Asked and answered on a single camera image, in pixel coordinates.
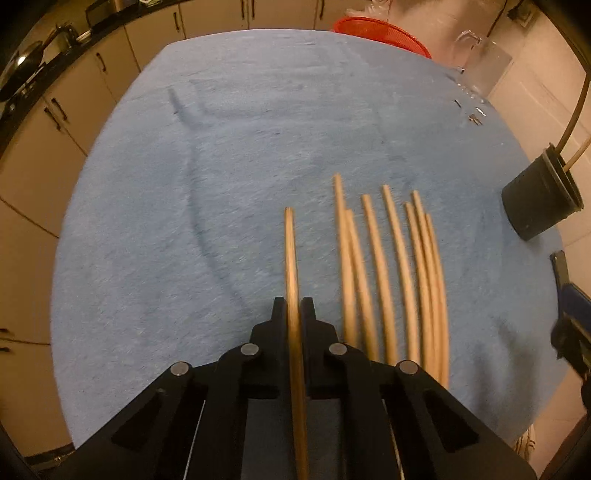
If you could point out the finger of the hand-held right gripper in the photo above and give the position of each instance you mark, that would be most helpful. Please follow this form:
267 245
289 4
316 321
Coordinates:
575 300
572 341

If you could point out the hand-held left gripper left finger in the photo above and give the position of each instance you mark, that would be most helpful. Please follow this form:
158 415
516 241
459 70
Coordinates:
279 323

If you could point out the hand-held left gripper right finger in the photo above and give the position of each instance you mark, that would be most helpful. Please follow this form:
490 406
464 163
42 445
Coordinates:
310 323

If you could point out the single bamboo chopstick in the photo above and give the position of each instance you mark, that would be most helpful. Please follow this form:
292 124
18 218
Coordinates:
579 152
291 258

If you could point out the group of bamboo chopsticks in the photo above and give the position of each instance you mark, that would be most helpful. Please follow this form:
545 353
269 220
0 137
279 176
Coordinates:
344 258

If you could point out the black chopstick holder cup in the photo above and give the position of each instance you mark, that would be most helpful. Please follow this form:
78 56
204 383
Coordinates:
535 203

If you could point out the blue table cloth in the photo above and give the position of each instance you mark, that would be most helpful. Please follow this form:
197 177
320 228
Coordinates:
231 184

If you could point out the clear glass mug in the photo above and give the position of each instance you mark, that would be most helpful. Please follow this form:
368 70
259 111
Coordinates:
489 64

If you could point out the cream kitchen base cabinets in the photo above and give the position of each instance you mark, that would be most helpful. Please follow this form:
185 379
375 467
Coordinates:
27 184

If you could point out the red plastic basket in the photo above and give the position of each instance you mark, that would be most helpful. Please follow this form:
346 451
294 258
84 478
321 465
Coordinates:
383 34

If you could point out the crumpled clear plastic bag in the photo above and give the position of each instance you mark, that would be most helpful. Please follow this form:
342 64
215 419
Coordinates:
381 8

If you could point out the black kitchen countertop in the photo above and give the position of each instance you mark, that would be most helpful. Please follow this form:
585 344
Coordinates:
69 53

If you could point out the dark metal wok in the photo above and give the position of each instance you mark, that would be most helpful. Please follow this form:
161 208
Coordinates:
18 69

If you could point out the wall power socket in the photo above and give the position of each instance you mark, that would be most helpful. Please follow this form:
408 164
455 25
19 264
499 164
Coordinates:
521 11

